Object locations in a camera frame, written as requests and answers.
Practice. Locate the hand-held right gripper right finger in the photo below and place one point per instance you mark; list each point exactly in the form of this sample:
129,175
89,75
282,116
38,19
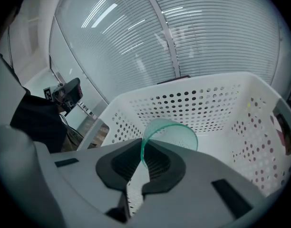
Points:
195,189

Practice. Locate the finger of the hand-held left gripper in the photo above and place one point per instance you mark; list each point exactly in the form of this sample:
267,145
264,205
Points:
75,90

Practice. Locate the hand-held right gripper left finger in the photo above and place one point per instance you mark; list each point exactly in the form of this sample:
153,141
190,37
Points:
88,170

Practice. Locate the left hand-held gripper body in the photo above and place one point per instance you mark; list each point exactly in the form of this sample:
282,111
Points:
57,94

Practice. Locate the green translucent cup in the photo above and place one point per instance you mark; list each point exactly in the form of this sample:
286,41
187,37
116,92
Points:
181,136

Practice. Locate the white plastic basket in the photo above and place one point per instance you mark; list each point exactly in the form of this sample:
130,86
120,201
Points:
219,136

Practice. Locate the person's black shirt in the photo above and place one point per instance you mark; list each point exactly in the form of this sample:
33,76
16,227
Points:
36,122

